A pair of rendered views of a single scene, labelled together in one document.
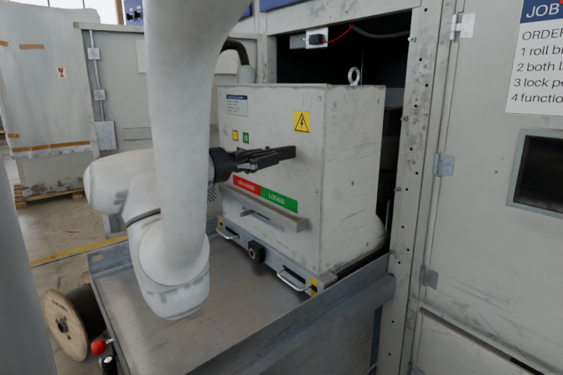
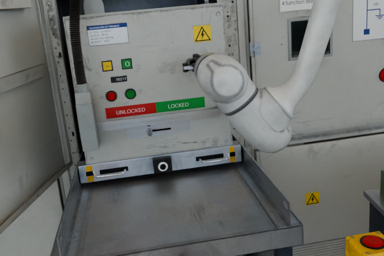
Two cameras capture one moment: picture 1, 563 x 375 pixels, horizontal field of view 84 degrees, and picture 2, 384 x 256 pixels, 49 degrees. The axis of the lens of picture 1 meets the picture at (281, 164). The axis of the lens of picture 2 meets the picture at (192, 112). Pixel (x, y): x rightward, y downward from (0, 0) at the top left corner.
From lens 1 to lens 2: 112 cm
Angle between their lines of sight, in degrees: 56
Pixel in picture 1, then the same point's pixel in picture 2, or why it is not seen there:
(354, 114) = not seen: hidden behind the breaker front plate
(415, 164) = (234, 55)
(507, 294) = (298, 108)
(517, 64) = not seen: outside the picture
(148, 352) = (224, 228)
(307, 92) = (205, 10)
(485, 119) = (271, 17)
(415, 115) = (228, 22)
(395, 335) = not seen: hidden behind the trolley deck
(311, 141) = (213, 46)
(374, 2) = not seen: outside the picture
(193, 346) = (234, 210)
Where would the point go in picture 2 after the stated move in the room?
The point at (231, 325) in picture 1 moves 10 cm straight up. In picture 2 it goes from (225, 195) to (223, 164)
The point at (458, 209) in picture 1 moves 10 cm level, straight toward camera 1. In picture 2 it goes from (267, 72) to (284, 76)
